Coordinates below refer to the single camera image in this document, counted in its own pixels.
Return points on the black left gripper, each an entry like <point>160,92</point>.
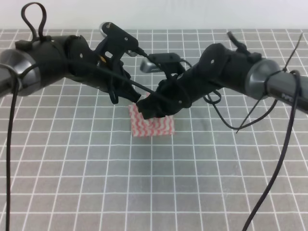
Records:
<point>102,71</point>

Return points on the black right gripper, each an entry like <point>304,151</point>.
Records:
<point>189,88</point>

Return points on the pink white wavy striped towel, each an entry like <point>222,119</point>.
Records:
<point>141,127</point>

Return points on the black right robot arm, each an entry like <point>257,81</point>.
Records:
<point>240,70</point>

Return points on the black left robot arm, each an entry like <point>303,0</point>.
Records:
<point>39,64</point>

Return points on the grey checked tablecloth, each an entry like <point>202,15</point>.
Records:
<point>76,167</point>

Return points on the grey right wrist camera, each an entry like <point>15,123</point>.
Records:
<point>161,62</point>

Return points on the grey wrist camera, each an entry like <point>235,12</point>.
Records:
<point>161,62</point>
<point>116,39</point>

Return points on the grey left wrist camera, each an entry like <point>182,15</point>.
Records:
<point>116,39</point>

